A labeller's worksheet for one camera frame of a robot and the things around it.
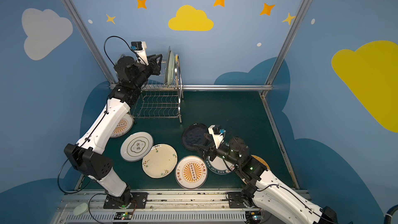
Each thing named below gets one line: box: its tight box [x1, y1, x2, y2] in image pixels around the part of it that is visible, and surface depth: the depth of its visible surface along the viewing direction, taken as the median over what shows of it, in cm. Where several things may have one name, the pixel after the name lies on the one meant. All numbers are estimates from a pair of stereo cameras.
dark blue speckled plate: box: [181, 122, 209, 151], surface depth 99 cm
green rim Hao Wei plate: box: [205, 155, 236, 175], surface depth 84 cm
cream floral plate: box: [141, 143, 178, 179], surface depth 88 cm
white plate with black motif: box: [120, 131, 154, 163], surface depth 93 cm
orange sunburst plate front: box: [174, 155, 209, 190], surface depth 85 cm
